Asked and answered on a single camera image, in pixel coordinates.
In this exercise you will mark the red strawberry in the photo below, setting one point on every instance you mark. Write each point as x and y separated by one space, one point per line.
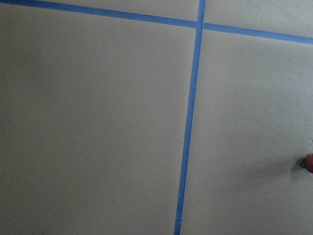
307 163

